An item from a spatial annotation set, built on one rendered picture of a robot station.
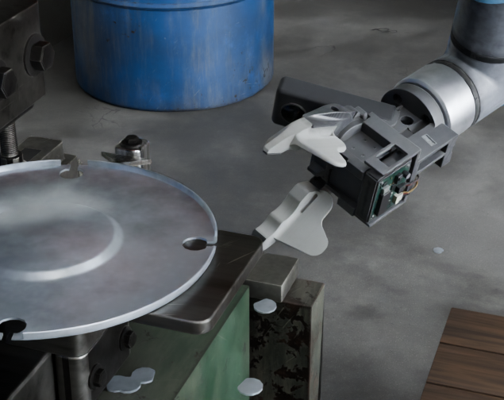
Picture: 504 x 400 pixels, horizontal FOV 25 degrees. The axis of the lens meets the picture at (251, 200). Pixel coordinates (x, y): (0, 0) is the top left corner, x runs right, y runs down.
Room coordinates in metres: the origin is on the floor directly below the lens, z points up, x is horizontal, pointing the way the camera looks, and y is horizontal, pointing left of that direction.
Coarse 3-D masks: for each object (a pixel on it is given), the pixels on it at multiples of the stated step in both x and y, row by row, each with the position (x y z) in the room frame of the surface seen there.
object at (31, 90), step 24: (0, 0) 0.89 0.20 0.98; (24, 0) 0.89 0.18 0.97; (0, 24) 0.83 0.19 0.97; (24, 24) 0.87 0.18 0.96; (0, 48) 0.83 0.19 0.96; (24, 48) 0.86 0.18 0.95; (48, 48) 0.87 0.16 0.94; (0, 72) 0.81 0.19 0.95; (24, 72) 0.86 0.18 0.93; (0, 96) 0.81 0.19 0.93; (24, 96) 0.86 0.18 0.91; (0, 120) 0.82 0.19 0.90
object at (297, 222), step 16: (304, 192) 0.95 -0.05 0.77; (320, 192) 0.96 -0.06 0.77; (288, 208) 0.95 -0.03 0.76; (304, 208) 0.95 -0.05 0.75; (320, 208) 0.95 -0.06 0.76; (272, 224) 0.94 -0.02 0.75; (288, 224) 0.94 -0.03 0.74; (304, 224) 0.94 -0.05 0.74; (320, 224) 0.93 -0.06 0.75; (272, 240) 0.93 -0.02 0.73; (288, 240) 0.93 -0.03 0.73; (304, 240) 0.93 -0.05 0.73; (320, 240) 0.92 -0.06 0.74
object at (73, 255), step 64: (0, 192) 0.93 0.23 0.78; (64, 192) 0.93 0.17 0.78; (128, 192) 0.93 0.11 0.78; (192, 192) 0.92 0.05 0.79; (0, 256) 0.81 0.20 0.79; (64, 256) 0.81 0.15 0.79; (128, 256) 0.82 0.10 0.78; (192, 256) 0.82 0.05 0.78; (0, 320) 0.72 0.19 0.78; (64, 320) 0.72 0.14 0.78; (128, 320) 0.72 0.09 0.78
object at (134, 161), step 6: (108, 156) 0.99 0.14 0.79; (114, 156) 0.99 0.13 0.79; (120, 156) 0.99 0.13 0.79; (126, 156) 0.99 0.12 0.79; (132, 156) 0.99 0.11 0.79; (114, 162) 0.98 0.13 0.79; (120, 162) 0.98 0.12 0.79; (126, 162) 0.98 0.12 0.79; (132, 162) 0.98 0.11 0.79; (138, 162) 0.98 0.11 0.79; (144, 162) 0.98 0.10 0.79; (150, 162) 0.99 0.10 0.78
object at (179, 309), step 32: (224, 256) 0.82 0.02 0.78; (256, 256) 0.83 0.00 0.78; (192, 288) 0.77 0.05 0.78; (224, 288) 0.77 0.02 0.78; (160, 320) 0.73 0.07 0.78; (192, 320) 0.73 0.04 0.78; (64, 352) 0.78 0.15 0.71; (96, 352) 0.80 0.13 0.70; (128, 352) 0.86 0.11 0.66; (64, 384) 0.78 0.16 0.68; (96, 384) 0.79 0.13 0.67
